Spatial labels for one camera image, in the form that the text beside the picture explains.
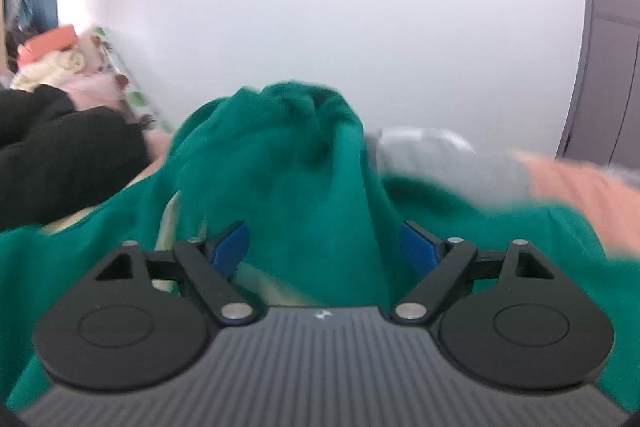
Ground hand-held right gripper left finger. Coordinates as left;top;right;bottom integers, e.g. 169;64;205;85
94;221;259;326

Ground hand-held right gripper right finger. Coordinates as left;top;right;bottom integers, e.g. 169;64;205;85
389;221;557;325

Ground green printed sweatshirt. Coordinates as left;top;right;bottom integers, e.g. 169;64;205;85
0;80;640;414

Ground patchwork bed sheet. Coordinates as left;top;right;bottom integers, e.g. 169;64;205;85
367;128;640;260

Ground black padded jacket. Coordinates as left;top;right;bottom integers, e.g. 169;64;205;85
0;84;157;231

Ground pink box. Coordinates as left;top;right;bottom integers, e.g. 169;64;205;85
22;24;79;64

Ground grey door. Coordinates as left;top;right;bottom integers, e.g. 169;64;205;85
555;0;640;168

